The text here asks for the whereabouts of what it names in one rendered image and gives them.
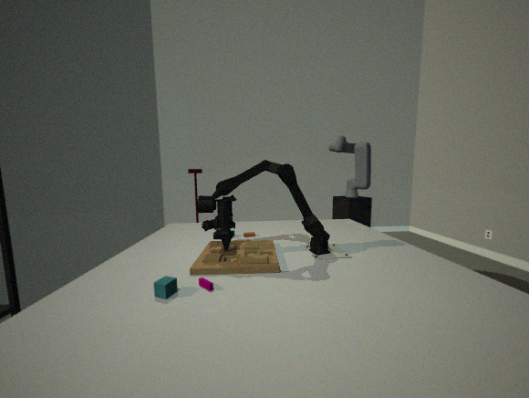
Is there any teal cube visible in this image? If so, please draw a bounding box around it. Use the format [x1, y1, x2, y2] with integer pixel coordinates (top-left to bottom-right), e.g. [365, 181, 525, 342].
[154, 276, 178, 299]

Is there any magenta rectangular block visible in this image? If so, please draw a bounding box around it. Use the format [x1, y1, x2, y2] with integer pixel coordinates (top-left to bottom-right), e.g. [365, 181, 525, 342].
[199, 278, 213, 291]

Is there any tan square board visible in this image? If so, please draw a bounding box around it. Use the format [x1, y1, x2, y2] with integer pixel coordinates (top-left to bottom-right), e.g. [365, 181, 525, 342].
[190, 240, 279, 275]

